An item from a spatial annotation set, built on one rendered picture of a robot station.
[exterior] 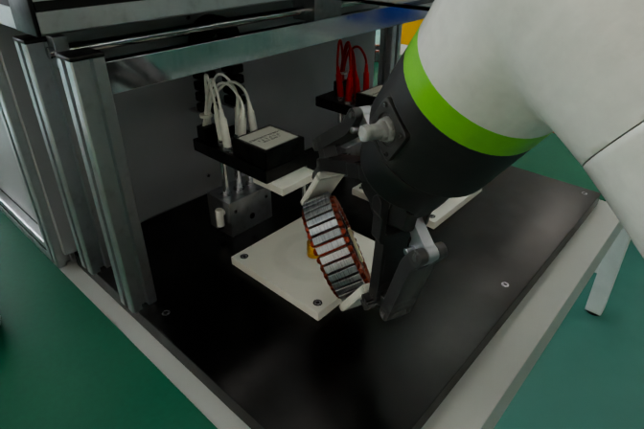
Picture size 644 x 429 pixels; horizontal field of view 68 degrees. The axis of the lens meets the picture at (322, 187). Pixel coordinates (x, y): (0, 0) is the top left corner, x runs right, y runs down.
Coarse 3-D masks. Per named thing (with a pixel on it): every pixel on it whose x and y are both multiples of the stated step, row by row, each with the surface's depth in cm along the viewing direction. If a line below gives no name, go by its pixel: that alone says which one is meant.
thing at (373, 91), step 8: (368, 88) 76; (376, 88) 76; (320, 96) 80; (328, 96) 80; (352, 96) 80; (360, 96) 74; (368, 96) 73; (376, 96) 73; (320, 104) 80; (328, 104) 79; (336, 104) 78; (344, 104) 76; (352, 104) 76; (360, 104) 75; (368, 104) 74; (344, 112) 77
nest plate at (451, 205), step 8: (360, 184) 77; (352, 192) 77; (360, 192) 75; (368, 200) 75; (448, 200) 73; (456, 200) 73; (464, 200) 73; (440, 208) 71; (448, 208) 71; (456, 208) 72; (432, 216) 69; (440, 216) 69; (448, 216) 71; (432, 224) 68
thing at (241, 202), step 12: (216, 192) 66; (240, 192) 66; (252, 192) 66; (264, 192) 68; (216, 204) 66; (228, 204) 64; (240, 204) 65; (252, 204) 67; (264, 204) 69; (228, 216) 65; (240, 216) 66; (252, 216) 68; (264, 216) 70; (228, 228) 66; (240, 228) 67
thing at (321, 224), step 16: (304, 208) 48; (320, 208) 47; (336, 208) 47; (304, 224) 47; (320, 224) 46; (336, 224) 45; (320, 240) 45; (336, 240) 44; (352, 240) 53; (320, 256) 45; (336, 256) 44; (352, 256) 45; (336, 272) 45; (352, 272) 45; (368, 272) 51; (336, 288) 46; (352, 288) 46
